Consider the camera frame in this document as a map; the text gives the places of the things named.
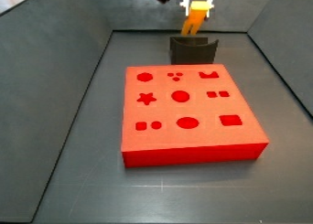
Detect black curved holder stand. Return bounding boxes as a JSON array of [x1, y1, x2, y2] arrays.
[[170, 37, 219, 65]]

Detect red fixture block with holes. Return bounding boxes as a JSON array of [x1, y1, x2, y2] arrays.
[[120, 64, 269, 167]]

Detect yellow square-circle peg object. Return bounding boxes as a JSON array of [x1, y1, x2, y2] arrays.
[[181, 1, 211, 36]]

